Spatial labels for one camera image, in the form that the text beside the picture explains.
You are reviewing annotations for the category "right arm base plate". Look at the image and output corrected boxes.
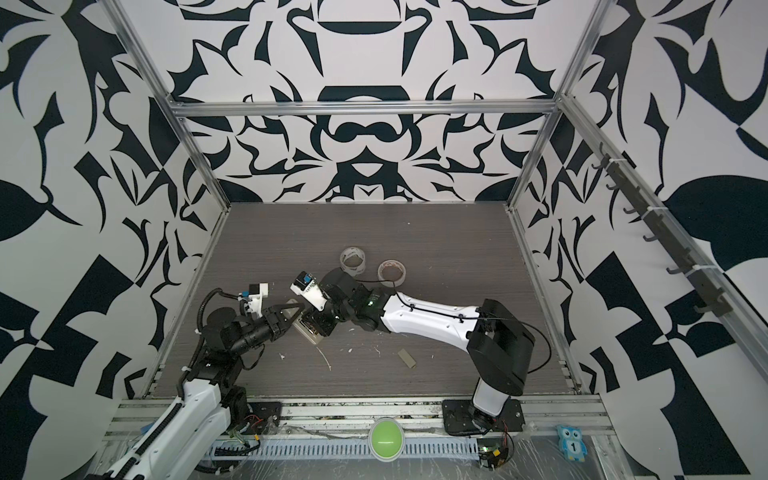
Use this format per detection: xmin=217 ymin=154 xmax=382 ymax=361
xmin=441 ymin=399 xmax=526 ymax=436

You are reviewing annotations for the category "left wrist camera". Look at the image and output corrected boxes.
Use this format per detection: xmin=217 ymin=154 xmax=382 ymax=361
xmin=238 ymin=282 xmax=269 ymax=319

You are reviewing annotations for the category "clear tape roll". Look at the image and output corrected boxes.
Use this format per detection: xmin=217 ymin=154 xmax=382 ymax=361
xmin=339 ymin=246 xmax=366 ymax=277

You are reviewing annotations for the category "blue owl number tag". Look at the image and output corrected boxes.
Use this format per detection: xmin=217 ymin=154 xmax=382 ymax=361
xmin=556 ymin=425 xmax=588 ymax=463

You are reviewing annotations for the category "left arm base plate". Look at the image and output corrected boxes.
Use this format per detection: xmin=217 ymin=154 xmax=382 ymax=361
xmin=235 ymin=401 xmax=283 ymax=436

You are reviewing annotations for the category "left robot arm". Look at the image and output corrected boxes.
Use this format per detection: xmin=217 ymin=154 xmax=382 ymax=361
xmin=86 ymin=302 xmax=305 ymax=479

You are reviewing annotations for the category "green push button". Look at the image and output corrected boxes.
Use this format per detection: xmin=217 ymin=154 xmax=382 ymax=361
xmin=367 ymin=418 xmax=405 ymax=462

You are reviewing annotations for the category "beige masking tape roll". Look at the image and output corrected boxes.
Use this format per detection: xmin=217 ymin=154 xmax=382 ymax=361
xmin=377 ymin=259 xmax=407 ymax=288

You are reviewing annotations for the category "white slotted cable duct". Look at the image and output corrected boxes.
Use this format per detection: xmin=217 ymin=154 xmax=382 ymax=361
xmin=203 ymin=437 xmax=480 ymax=461

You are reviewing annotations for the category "small electronics board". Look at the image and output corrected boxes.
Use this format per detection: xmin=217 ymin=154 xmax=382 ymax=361
xmin=478 ymin=436 xmax=515 ymax=471

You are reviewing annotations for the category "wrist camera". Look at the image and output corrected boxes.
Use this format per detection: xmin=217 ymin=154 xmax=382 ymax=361
xmin=238 ymin=282 xmax=269 ymax=319
xmin=290 ymin=271 xmax=328 ymax=311

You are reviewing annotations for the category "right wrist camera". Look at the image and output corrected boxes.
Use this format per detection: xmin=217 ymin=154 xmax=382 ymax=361
xmin=290 ymin=271 xmax=328 ymax=311

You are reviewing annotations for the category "remote battery cover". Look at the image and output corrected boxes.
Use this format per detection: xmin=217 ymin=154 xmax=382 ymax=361
xmin=398 ymin=349 xmax=417 ymax=369

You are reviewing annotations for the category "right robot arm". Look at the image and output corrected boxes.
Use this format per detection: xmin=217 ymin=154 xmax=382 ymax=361
xmin=291 ymin=268 xmax=543 ymax=424

